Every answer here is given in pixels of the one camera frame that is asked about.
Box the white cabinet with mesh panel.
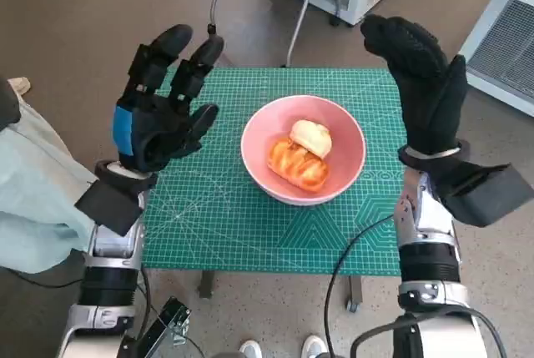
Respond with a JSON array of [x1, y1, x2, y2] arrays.
[[458, 0, 534, 119]]

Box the black metal bracket device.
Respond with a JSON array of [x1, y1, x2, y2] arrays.
[[133, 295, 193, 358]]

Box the white shoe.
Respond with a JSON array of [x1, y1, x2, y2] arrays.
[[239, 339, 262, 358], [300, 335, 327, 358]]

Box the round bread bun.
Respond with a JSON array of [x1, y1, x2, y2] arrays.
[[290, 118, 334, 159]]

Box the green cutting mat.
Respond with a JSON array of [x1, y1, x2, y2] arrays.
[[139, 66, 405, 276]]

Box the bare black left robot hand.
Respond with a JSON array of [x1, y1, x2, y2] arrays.
[[111, 23, 225, 174]]

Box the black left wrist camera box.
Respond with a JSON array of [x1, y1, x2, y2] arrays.
[[73, 180, 145, 237]]

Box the pink bowl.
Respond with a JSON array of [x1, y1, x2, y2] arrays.
[[239, 95, 367, 208]]

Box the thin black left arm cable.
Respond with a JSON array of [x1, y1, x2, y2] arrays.
[[137, 268, 154, 346]]

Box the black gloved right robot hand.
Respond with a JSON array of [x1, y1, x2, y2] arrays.
[[359, 14, 468, 155]]

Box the long black robot arm cable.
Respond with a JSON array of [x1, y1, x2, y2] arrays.
[[324, 214, 395, 358]]

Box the dark table leg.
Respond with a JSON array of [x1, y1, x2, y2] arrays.
[[196, 270, 216, 300], [344, 274, 363, 313]]

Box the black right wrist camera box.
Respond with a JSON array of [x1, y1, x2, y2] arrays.
[[431, 161, 525, 229]]

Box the long glazed bread loaf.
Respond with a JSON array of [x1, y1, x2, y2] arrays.
[[266, 137, 330, 192]]

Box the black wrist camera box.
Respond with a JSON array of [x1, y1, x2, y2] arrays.
[[73, 180, 145, 237], [431, 161, 525, 229]]

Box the looped black robot arm cable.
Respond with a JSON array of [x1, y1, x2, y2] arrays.
[[349, 310, 504, 358]]

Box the black floor cable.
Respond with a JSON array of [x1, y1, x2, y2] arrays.
[[0, 266, 83, 290]]

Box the person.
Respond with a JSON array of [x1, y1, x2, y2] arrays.
[[0, 76, 99, 276]]

